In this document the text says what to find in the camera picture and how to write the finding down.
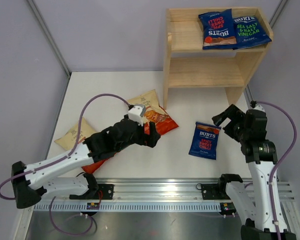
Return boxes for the blue Burts chilli bag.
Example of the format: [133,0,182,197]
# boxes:
[188,121,221,160]
[198,8,237,50]

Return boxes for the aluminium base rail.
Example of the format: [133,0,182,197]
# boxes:
[22,177,296,213]

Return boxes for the blue Burts sea salt bag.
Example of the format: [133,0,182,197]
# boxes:
[233,15,272,50]

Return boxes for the cream orange cassava chips bag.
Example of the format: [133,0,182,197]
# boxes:
[127,89,179,136]

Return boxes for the cream orange cassava bag left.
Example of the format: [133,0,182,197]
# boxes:
[54,117,110,174]

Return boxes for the wooden two-tier shelf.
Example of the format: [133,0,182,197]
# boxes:
[163,7,271,108]

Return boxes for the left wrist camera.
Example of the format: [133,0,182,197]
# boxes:
[128,104,146,126]

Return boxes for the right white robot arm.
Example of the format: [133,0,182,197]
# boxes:
[212,101,297,240]

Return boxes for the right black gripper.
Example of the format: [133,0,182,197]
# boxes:
[212,103,250,142]

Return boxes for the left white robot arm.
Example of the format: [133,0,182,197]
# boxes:
[11,117,161,209]

